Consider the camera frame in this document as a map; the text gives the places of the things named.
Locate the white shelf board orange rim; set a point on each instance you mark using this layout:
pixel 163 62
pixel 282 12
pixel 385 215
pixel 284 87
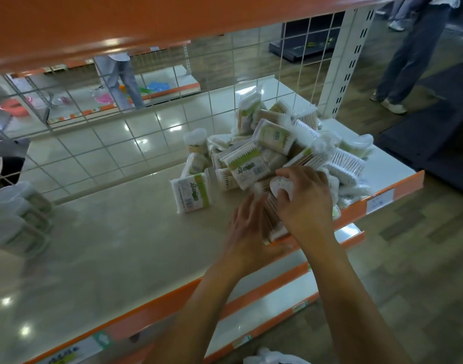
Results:
pixel 349 231
pixel 140 18
pixel 254 322

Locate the person's right forearm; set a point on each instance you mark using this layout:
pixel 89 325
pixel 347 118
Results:
pixel 353 307

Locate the pile of cotton swab packs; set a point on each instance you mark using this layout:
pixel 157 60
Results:
pixel 254 155

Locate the plain white price label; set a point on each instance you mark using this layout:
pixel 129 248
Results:
pixel 380 202

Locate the red plastic basin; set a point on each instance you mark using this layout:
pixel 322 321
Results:
pixel 13 108

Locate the person's white garment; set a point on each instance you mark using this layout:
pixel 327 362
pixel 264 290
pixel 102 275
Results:
pixel 277 358

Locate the white shelf orange rail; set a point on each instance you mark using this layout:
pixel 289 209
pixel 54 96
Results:
pixel 121 242

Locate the white slotted end post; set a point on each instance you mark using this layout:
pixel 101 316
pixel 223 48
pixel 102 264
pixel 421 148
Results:
pixel 349 56

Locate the price label green arrow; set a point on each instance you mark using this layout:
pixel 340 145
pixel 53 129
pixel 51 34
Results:
pixel 79 350

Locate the blue plastic item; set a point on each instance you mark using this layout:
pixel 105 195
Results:
pixel 157 86

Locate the person's left hand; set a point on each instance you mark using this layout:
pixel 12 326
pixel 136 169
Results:
pixel 250 238

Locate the person's left forearm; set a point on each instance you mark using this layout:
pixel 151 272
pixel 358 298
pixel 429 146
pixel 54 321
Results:
pixel 193 322

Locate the person's right hand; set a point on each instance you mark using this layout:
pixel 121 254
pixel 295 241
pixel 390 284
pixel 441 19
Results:
pixel 311 204

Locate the distant white orange shelf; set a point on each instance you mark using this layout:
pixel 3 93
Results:
pixel 167 81

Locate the pink plastic basin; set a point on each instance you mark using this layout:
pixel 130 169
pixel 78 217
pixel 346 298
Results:
pixel 103 98

